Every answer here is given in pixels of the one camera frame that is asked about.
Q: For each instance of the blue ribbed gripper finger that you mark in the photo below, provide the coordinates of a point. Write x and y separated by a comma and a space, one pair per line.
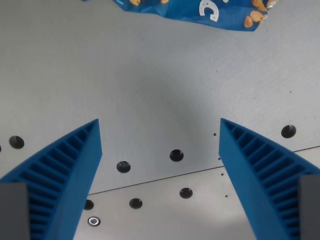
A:
252, 170
67, 175

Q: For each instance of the blue peanut snack bag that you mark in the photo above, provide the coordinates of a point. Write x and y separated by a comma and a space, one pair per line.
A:
200, 11

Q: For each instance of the silver screw in table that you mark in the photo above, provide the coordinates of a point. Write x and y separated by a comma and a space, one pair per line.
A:
94, 221

